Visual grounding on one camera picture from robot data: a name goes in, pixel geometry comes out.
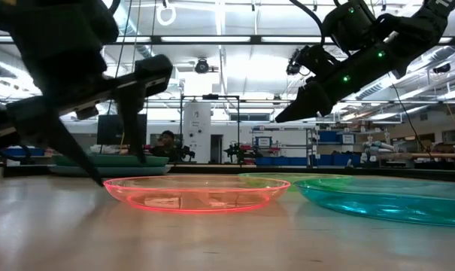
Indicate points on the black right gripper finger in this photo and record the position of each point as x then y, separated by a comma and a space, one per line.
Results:
306, 103

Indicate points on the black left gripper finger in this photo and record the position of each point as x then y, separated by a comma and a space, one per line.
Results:
58, 131
133, 124

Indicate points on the large teal green plastic plate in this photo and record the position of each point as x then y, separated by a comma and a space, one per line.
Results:
99, 160

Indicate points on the pink translucent plastic plate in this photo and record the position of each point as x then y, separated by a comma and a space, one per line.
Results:
197, 184

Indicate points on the small black background robot arm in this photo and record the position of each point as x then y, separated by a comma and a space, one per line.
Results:
236, 152

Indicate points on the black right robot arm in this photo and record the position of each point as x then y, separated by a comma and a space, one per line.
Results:
422, 26

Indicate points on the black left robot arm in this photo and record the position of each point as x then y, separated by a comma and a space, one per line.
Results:
61, 37

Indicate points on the black monitor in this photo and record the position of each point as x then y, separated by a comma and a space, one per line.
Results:
110, 130

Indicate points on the person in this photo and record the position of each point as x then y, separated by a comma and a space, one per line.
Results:
167, 145

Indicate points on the metal storage shelf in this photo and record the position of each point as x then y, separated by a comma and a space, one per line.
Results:
310, 147

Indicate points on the round black ceiling fixture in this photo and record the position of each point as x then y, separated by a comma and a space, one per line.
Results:
202, 66

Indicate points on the black horizontal metal beam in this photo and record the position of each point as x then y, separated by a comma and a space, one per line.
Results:
204, 39

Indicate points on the row of blue bins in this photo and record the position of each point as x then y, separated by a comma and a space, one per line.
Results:
279, 161

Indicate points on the white cabinet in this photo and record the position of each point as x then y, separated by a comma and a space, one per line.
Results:
197, 131

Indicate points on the green translucent plastic plate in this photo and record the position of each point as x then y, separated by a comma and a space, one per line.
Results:
272, 180

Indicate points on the cyan translucent plastic plate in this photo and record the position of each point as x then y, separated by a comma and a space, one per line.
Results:
392, 203

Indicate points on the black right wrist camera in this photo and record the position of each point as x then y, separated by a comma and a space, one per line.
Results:
310, 56

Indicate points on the black metal stand frame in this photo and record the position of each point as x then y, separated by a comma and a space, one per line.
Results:
210, 97

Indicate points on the black aluminium table frame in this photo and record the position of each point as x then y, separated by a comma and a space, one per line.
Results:
325, 171

